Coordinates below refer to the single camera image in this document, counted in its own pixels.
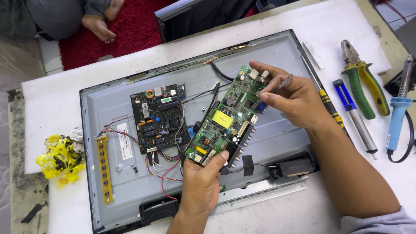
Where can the person's left hand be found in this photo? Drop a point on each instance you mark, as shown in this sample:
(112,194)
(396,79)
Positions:
(198,188)

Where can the person's right hand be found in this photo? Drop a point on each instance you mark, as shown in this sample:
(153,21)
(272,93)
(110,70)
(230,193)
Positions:
(300,104)

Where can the green main circuit board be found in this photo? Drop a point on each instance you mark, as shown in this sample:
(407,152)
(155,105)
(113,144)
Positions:
(227,126)

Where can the yellow black striped screwdriver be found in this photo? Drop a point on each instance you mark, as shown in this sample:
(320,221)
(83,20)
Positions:
(325,97)

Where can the black television speaker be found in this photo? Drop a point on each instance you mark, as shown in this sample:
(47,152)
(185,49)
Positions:
(292,167)
(159,211)

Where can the blue desoldering pump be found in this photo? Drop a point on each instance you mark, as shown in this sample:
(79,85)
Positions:
(349,107)

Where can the black tape piece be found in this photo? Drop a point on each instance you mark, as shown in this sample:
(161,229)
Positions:
(248,165)

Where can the small black screws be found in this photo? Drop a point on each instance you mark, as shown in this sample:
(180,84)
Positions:
(135,168)

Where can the grey metal television back panel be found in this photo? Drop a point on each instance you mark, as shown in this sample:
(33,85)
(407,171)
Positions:
(130,182)

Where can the black power supply board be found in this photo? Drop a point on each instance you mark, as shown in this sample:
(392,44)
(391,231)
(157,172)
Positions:
(159,118)

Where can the white barcode sticker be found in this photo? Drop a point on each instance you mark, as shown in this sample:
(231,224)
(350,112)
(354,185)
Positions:
(125,141)

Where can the yellow button strip board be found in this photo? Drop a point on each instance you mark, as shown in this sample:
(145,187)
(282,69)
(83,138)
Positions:
(104,169)

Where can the narrow green driver board strip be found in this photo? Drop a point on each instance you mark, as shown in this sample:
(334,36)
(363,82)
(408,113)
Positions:
(182,65)

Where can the black flat screen television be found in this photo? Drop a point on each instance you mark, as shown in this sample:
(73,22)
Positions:
(201,18)

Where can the wad of yellow tape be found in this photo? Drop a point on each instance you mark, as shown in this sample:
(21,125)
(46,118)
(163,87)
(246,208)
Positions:
(60,159)

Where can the white foam sheet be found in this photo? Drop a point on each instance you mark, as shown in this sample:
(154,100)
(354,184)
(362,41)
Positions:
(58,97)

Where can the red shaggy rug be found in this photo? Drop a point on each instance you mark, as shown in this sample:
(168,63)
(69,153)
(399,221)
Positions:
(139,29)

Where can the silver metal bracket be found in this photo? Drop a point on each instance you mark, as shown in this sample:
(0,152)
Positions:
(260,193)

